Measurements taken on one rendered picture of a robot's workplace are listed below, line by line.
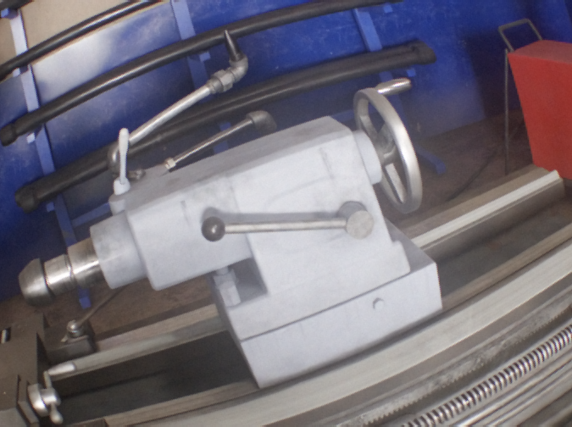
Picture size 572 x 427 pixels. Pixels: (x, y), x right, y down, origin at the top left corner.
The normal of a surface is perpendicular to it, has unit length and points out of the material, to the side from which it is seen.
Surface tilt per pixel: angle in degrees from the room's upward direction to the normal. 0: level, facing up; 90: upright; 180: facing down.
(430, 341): 35
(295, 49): 90
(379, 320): 90
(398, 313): 90
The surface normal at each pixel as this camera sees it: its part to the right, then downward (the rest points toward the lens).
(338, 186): 0.18, 0.07
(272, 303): 0.10, -0.15
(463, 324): -0.07, -0.54
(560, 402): -0.28, -0.88
